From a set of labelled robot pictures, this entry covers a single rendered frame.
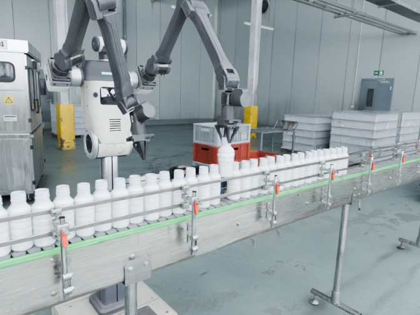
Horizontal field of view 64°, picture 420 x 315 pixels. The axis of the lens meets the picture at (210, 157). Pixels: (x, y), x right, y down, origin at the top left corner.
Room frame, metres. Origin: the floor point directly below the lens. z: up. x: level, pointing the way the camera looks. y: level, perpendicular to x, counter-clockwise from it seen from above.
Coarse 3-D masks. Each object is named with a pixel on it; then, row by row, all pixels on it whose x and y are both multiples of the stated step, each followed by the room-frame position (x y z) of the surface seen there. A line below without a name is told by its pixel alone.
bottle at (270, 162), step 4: (268, 156) 1.59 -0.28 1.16; (268, 160) 1.56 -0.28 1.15; (272, 160) 1.56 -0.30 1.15; (268, 164) 1.56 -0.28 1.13; (272, 164) 1.56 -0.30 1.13; (272, 168) 1.55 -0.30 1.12; (276, 168) 1.57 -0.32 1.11; (272, 172) 1.55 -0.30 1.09; (272, 176) 1.55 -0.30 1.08; (272, 188) 1.55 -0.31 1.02
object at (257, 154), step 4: (252, 152) 4.76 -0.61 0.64; (256, 152) 4.81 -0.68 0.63; (260, 152) 4.81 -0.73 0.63; (264, 152) 4.75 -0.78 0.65; (268, 152) 4.70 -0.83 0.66; (252, 156) 4.76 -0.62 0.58; (256, 156) 4.82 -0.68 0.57; (260, 156) 4.81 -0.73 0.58; (264, 156) 4.75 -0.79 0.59; (272, 156) 4.43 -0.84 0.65
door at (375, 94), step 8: (368, 80) 10.99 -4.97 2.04; (376, 80) 10.83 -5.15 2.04; (384, 80) 10.65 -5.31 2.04; (392, 80) 10.41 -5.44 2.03; (368, 88) 10.98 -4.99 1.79; (376, 88) 10.78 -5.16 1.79; (384, 88) 10.59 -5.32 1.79; (392, 88) 10.41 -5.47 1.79; (360, 96) 11.15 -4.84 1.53; (368, 96) 10.95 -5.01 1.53; (376, 96) 10.76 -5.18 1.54; (384, 96) 10.56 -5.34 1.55; (360, 104) 11.12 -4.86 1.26; (368, 104) 10.93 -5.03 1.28; (376, 104) 10.73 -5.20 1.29; (384, 104) 10.54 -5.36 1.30
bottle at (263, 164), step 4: (260, 160) 1.53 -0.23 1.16; (264, 160) 1.52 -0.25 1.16; (260, 164) 1.52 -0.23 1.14; (264, 164) 1.51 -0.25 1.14; (260, 168) 1.51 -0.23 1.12; (264, 168) 1.51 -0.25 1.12; (268, 168) 1.52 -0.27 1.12; (260, 176) 1.51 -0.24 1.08; (264, 176) 1.50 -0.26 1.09; (268, 176) 1.52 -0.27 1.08; (260, 180) 1.51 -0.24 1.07; (260, 184) 1.51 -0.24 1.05; (260, 192) 1.50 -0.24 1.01; (264, 192) 1.50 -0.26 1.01
